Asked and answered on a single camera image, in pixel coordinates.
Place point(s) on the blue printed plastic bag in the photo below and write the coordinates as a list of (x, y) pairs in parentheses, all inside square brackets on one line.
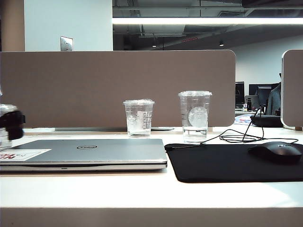
[(241, 120)]

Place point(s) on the black drink bottle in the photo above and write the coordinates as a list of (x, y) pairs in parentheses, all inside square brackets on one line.
[(248, 105)]

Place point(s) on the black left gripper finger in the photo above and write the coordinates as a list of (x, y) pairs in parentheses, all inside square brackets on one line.
[(14, 120)]

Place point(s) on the narrow brown desk divider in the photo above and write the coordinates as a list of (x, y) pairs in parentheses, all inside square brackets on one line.
[(293, 87)]

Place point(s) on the grey jacket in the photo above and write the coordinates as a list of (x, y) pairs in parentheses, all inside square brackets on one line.
[(274, 101)]

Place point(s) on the metal wall switch plate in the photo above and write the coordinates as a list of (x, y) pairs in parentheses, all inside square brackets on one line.
[(66, 43)]

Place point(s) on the silver Dell laptop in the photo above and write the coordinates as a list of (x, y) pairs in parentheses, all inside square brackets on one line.
[(94, 153)]

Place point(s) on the short clear cup white label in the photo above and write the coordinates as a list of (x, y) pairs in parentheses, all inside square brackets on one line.
[(138, 118)]

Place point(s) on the black computer mouse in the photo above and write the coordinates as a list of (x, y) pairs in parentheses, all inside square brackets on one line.
[(277, 152)]

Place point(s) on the short clear lidded plastic cup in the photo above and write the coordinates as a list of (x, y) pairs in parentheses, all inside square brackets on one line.
[(4, 142)]

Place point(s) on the wide black computer monitor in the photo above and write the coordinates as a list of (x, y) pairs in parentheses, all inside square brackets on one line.
[(260, 93)]

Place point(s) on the slim black computer monitor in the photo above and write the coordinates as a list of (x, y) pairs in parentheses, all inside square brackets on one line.
[(239, 93)]

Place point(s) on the wide brown desk divider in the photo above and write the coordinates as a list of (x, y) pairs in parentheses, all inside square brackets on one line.
[(94, 87)]

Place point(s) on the long ceiling light strip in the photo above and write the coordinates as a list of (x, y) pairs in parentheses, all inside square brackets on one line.
[(201, 21)]

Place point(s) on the black zippered case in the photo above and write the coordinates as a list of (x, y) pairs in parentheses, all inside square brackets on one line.
[(267, 120)]

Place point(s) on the tall clear Starbucks cup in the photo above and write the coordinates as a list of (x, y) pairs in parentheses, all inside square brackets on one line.
[(195, 118)]

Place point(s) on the black mouse pad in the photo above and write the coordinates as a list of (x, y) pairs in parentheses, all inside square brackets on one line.
[(225, 165)]

